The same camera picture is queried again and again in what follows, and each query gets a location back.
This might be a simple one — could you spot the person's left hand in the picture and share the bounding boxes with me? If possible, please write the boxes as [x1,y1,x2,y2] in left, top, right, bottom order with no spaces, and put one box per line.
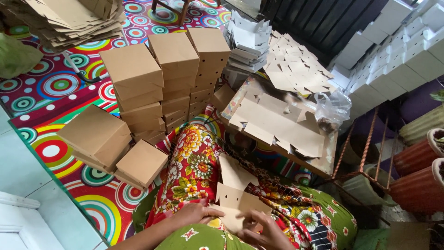
[173,201,226,230]

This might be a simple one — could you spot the person's floral clothing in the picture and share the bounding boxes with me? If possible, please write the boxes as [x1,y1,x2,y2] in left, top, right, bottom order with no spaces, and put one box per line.
[132,122,358,250]

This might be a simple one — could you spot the person's right hand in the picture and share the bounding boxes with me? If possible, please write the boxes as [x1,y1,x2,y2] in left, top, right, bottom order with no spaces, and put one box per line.
[236,209,296,250]

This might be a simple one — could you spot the green cloth bundle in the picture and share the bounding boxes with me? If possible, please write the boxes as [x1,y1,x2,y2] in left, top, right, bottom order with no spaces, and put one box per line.
[0,33,44,79]

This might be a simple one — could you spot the heap of brown box cutouts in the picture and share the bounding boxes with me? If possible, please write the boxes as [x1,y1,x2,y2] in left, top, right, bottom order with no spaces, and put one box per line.
[227,91,325,159]

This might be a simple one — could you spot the green ribbed plant pot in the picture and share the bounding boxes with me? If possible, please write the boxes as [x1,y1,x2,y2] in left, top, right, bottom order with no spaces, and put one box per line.
[399,103,444,146]

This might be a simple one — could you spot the wooden stool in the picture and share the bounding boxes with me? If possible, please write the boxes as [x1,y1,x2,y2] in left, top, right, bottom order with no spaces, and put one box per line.
[151,0,222,25]

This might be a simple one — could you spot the colourful circle-pattern floor mat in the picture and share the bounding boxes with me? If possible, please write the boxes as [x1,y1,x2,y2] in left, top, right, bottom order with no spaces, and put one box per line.
[0,0,313,248]

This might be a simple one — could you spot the clear plastic bag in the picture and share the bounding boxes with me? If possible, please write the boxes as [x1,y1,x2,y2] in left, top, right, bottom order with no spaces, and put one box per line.
[313,88,353,134]

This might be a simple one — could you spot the pile of flat brown sheets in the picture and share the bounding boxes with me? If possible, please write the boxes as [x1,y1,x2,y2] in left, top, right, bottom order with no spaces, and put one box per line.
[0,0,127,53]

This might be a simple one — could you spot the plain brown cardboard carton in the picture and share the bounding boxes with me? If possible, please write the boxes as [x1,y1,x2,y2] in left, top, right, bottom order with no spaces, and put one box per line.
[386,222,431,250]

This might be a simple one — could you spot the terracotta ribbed plant pot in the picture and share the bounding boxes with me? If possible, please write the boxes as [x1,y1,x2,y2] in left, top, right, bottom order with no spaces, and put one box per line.
[388,158,444,215]
[393,128,444,178]

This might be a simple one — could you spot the low wooden table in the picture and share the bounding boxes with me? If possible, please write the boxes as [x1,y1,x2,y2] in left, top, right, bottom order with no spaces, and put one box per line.
[218,79,339,178]

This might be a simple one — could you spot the stacks of folded brown boxes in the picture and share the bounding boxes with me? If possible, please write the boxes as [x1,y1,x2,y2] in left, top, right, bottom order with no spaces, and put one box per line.
[57,28,237,192]

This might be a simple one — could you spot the stack of flat white cutouts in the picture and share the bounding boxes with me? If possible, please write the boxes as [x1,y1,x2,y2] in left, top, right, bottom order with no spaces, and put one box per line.
[223,10,273,74]

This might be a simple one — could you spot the scattered brown box cutouts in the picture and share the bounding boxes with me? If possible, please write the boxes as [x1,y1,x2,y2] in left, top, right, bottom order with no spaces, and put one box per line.
[263,31,336,96]

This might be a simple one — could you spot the brown die-cut cardboard blank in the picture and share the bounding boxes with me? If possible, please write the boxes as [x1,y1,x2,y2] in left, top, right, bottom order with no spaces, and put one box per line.
[208,153,273,234]

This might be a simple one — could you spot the pale green plant pot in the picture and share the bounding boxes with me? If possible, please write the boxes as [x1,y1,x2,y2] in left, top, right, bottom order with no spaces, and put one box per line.
[341,164,397,208]

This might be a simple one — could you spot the rusty metal rack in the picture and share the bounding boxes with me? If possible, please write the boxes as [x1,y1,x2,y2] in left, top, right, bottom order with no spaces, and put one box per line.
[330,107,400,192]

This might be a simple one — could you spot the calico cat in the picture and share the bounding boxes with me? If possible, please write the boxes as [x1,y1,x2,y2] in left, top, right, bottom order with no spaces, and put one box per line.
[248,74,303,105]

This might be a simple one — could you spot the stack of folded white boxes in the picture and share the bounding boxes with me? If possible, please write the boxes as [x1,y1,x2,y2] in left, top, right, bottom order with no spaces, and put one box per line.
[328,0,444,120]

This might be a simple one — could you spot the white panelled door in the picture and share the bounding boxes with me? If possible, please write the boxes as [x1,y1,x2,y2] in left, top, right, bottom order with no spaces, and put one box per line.
[0,191,65,250]

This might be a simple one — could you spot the white tube with black tip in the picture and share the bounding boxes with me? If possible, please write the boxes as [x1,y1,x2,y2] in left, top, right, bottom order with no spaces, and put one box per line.
[62,51,105,84]

